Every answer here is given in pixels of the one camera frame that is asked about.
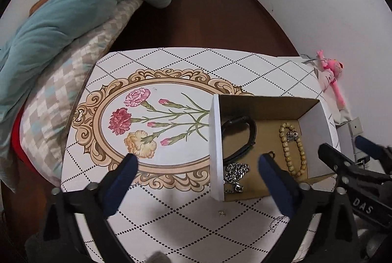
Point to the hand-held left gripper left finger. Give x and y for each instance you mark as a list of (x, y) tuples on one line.
[(122, 182)]

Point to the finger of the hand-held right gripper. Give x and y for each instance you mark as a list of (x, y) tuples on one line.
[(332, 156), (369, 145)]

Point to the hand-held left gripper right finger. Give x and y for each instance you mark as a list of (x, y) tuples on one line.
[(273, 185)]

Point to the cardboard box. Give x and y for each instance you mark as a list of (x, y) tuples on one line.
[(263, 140)]

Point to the white socket box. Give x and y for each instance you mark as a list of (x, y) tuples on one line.
[(356, 127)]

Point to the small silver charm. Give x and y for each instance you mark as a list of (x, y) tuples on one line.
[(291, 136)]

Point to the grey fuzzy object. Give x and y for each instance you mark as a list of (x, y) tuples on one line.
[(156, 257)]

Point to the pink plush toy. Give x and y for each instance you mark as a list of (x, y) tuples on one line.
[(332, 67)]

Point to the checkered bed sheet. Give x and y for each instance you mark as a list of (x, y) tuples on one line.
[(55, 91)]

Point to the red cloth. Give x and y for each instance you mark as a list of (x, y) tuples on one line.
[(17, 134)]

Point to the teal blanket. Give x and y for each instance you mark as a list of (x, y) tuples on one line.
[(61, 21)]

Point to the wooden headboard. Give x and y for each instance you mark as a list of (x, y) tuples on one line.
[(39, 4)]

